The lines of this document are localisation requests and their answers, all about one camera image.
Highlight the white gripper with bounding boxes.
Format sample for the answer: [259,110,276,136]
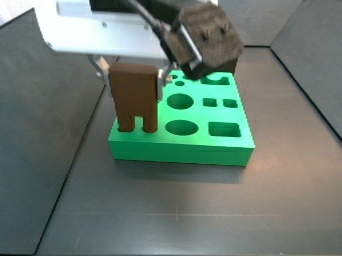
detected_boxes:
[34,0,173,100]

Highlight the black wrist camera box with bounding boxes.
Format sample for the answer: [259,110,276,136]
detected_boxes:
[169,2,243,80]

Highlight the brown two-pronged peg block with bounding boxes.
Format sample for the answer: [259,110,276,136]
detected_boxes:
[109,62,157,133]

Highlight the black curved holder stand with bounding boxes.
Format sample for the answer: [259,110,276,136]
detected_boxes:
[217,59,237,73]

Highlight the green foam shape board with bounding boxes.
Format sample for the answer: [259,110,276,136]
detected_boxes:
[108,70,255,166]

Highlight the black camera cable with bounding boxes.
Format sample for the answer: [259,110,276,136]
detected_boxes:
[125,0,173,36]

